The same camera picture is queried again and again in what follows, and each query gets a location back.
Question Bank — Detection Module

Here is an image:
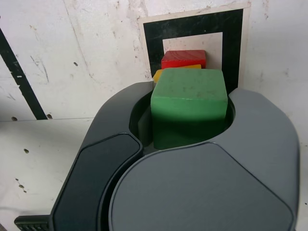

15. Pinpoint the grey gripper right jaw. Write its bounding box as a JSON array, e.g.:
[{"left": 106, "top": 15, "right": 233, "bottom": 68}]
[{"left": 107, "top": 87, "right": 301, "bottom": 231}]

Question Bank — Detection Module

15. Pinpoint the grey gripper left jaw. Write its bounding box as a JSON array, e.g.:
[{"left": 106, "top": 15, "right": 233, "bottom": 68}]
[{"left": 49, "top": 81, "right": 157, "bottom": 231}]

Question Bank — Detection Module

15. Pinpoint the green cube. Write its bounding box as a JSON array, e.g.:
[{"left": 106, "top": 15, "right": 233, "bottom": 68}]
[{"left": 150, "top": 68, "right": 229, "bottom": 151}]

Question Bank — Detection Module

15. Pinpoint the yellow cube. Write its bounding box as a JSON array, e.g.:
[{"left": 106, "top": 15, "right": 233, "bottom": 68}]
[{"left": 152, "top": 64, "right": 202, "bottom": 83}]

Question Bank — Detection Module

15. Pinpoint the red cube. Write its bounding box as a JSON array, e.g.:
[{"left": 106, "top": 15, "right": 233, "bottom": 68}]
[{"left": 160, "top": 50, "right": 208, "bottom": 70}]

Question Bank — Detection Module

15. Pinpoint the black tape square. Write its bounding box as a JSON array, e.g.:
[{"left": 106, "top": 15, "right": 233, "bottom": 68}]
[{"left": 142, "top": 8, "right": 244, "bottom": 93}]

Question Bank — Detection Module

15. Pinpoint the black tape strip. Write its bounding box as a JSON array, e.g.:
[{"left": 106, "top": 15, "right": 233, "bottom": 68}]
[{"left": 0, "top": 27, "right": 48, "bottom": 120}]

